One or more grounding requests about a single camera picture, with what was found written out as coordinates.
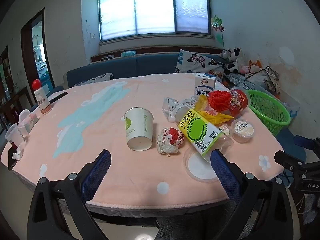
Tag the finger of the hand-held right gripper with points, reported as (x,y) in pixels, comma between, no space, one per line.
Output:
(287,158)
(303,140)

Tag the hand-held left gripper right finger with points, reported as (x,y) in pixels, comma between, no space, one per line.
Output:
(223,173)

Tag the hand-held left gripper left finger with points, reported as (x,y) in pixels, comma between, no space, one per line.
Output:
(96,173)

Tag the small clear pudding cup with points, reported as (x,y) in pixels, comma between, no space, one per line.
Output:
(242,128)
(223,129)

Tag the clear bottle green yellow label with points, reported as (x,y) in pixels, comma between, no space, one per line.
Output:
(201,135)

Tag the green plastic basket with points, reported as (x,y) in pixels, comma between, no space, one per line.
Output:
(268,110)

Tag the yellow plastic wrapper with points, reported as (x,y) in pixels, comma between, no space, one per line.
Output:
(212,115)

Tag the white paper cup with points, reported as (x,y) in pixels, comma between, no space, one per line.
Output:
(138,128)

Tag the red white wrapper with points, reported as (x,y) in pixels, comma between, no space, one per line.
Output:
(170,140)

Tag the red mesh net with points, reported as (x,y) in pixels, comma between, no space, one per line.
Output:
(221,100)

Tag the person's right hand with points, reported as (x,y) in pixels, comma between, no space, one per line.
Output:
(311,208)

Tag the grey checked trousers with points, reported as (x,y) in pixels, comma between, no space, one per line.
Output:
(197,222)

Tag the grey cloth bundle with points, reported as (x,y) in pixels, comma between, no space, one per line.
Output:
(265,78)

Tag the red printed snack cup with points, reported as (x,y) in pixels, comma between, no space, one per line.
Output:
(240,100)

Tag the crumpled white tissue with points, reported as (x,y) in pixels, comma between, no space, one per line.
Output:
(18,153)

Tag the clear plastic bag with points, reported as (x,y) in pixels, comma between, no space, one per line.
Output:
(172,107)

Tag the black remote control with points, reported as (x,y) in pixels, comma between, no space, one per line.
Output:
(58,96)

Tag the black phone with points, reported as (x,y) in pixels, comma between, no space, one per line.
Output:
(10,158)

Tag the orange fox plush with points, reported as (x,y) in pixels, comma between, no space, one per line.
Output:
(255,66)

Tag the white blue milk carton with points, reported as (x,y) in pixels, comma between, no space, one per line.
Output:
(204,86)

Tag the clear plastic cup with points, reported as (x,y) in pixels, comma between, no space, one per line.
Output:
(13,136)

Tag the white bottle red cap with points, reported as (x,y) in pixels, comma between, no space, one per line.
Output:
(42,100)

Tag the grey striped mat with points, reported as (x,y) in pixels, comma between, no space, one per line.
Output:
(235,80)

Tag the pink pig plush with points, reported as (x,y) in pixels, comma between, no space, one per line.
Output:
(243,69)

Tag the dark patterned white pillow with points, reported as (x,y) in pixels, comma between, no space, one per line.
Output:
(93,78)

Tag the black white cow plush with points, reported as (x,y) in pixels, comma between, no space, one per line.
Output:
(237,57)

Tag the dark wooden cabinet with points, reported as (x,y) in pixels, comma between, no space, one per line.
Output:
(13,102)

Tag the butterfly print pillow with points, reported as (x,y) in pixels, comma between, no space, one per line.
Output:
(197,62)

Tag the blue sofa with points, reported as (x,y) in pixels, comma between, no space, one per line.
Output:
(140,66)

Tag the grey plush toy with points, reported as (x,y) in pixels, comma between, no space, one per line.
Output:
(226,53)

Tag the flat box on ledge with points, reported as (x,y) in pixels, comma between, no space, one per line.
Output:
(107,57)

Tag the teal tissue box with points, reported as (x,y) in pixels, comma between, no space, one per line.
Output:
(128,53)

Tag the dark doorway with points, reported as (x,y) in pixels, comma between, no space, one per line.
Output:
(37,50)

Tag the colourful pinwheel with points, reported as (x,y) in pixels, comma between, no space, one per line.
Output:
(217,26)

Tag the window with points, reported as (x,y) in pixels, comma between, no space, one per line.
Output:
(153,7)

